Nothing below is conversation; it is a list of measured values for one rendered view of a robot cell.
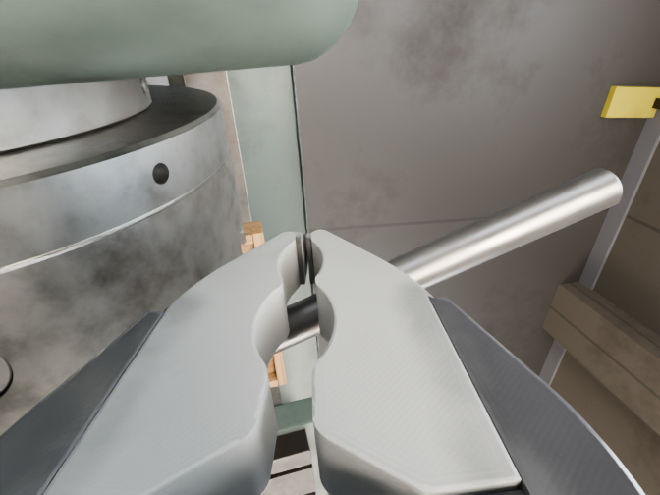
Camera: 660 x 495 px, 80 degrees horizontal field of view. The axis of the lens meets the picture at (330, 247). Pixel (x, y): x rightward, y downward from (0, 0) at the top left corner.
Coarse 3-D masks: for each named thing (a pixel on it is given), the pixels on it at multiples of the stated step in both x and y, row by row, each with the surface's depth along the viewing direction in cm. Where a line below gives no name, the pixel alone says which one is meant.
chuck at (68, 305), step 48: (192, 192) 23; (96, 240) 18; (144, 240) 20; (192, 240) 24; (240, 240) 30; (0, 288) 17; (48, 288) 18; (96, 288) 19; (144, 288) 21; (0, 336) 17; (48, 336) 18; (96, 336) 20; (48, 384) 19; (0, 432) 19
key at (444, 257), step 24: (600, 168) 12; (552, 192) 11; (576, 192) 11; (600, 192) 11; (504, 216) 12; (528, 216) 11; (552, 216) 11; (576, 216) 11; (456, 240) 12; (480, 240) 11; (504, 240) 11; (528, 240) 12; (408, 264) 12; (432, 264) 11; (456, 264) 11; (288, 312) 12; (312, 312) 12; (288, 336) 12; (312, 336) 12
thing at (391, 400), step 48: (336, 240) 11; (336, 288) 9; (384, 288) 9; (336, 336) 7; (384, 336) 7; (432, 336) 7; (336, 384) 7; (384, 384) 6; (432, 384) 6; (336, 432) 6; (384, 432) 6; (432, 432) 6; (480, 432) 6; (336, 480) 6; (384, 480) 5; (432, 480) 5; (480, 480) 5
